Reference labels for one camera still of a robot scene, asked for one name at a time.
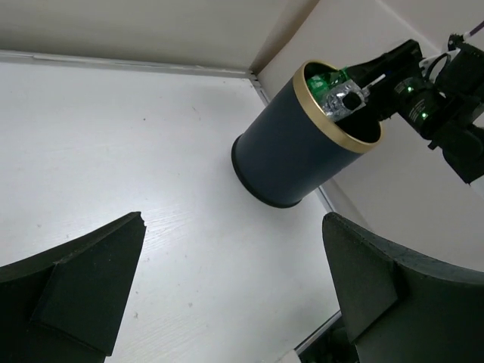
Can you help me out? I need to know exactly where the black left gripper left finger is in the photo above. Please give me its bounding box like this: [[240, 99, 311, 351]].
[[1, 212, 146, 362]]

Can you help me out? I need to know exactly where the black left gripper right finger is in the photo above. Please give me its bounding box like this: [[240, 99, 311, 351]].
[[322, 213, 483, 362]]

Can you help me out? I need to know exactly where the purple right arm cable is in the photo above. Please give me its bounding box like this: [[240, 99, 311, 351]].
[[463, 18, 484, 41]]

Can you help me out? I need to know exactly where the dark blue gold-rimmed bin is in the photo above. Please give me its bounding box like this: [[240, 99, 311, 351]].
[[231, 60, 383, 208]]

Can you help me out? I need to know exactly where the dark label black cap bottle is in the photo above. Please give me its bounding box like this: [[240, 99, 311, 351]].
[[319, 79, 370, 123]]

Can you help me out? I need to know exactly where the green plastic bottle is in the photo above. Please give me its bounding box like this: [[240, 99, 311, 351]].
[[306, 69, 350, 101]]

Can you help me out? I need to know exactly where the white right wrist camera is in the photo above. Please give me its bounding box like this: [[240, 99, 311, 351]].
[[419, 25, 483, 82]]

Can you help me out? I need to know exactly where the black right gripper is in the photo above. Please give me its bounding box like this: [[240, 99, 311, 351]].
[[347, 39, 483, 140]]

